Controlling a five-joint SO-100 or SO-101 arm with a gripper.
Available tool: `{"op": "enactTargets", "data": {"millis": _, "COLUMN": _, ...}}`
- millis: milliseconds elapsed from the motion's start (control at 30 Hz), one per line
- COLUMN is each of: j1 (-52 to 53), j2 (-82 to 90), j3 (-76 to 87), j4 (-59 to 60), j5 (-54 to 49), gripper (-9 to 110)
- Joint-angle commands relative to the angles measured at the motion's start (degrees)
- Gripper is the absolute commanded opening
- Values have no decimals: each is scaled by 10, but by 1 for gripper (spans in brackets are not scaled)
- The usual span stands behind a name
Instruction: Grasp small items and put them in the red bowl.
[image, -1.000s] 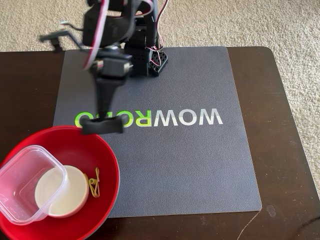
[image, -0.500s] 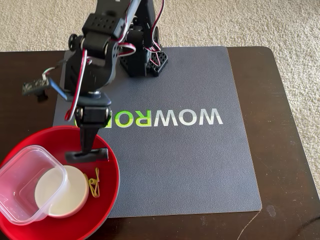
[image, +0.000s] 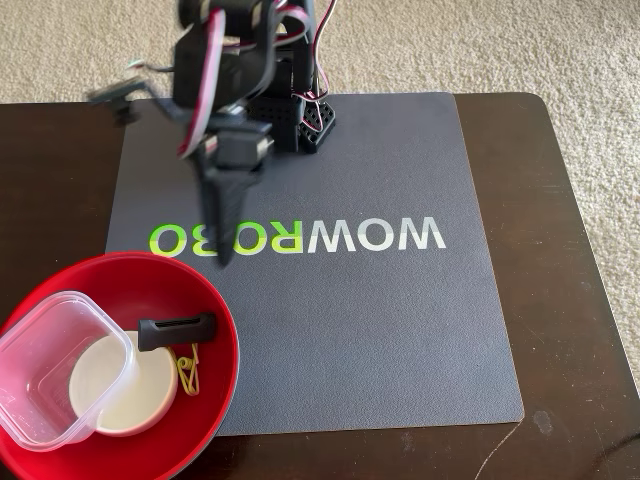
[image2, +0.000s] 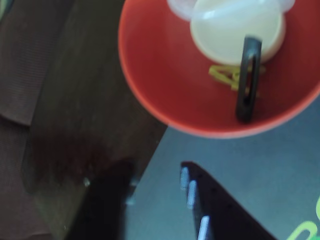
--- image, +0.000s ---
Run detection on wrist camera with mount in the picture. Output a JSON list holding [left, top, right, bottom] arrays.
[[87, 79, 201, 126]]

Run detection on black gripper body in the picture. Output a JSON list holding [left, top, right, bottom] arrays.
[[207, 122, 275, 171]]

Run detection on dark grey plastic part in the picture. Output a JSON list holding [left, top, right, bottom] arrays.
[[137, 312, 217, 354]]

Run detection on red white black servo wire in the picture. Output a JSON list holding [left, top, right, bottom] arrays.
[[272, 0, 341, 101], [177, 9, 226, 159]]

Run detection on grey WOWROBO mat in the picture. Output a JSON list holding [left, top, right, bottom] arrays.
[[104, 92, 526, 437]]

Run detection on yellow-green clothespin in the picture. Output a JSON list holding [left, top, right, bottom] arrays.
[[172, 343, 202, 399]]

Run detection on red bowl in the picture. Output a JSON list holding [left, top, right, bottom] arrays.
[[0, 251, 240, 480]]

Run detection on thin black camera cable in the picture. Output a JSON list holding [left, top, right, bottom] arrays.
[[127, 58, 176, 74]]

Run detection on clear plastic container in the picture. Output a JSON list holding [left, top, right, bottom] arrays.
[[0, 291, 136, 454]]

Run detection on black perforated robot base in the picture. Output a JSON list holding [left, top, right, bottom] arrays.
[[249, 92, 339, 155]]

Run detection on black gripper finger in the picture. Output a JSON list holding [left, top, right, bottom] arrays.
[[197, 144, 269, 267]]

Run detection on small white bowl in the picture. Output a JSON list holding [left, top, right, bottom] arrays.
[[68, 329, 180, 436]]

